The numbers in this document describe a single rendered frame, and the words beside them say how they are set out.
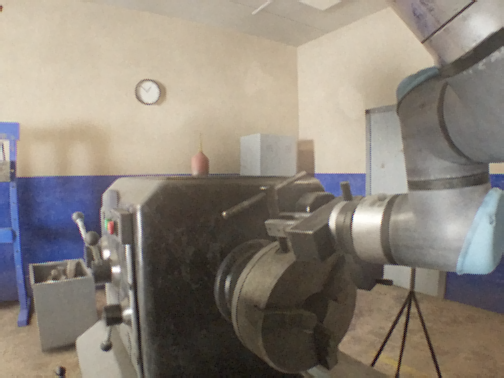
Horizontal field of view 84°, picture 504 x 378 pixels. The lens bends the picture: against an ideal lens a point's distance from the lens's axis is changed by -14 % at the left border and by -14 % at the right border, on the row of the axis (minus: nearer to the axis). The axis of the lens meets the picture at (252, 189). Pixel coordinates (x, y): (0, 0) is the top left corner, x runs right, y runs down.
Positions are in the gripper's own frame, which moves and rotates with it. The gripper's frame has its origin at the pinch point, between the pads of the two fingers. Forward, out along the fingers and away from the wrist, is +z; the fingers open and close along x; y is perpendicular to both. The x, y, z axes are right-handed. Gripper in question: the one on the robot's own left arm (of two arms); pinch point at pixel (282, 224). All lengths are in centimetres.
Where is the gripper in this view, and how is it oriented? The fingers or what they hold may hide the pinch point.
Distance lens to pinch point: 56.4
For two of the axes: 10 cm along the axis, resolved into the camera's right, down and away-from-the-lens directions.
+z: -6.0, 0.4, 8.0
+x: -7.3, 3.6, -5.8
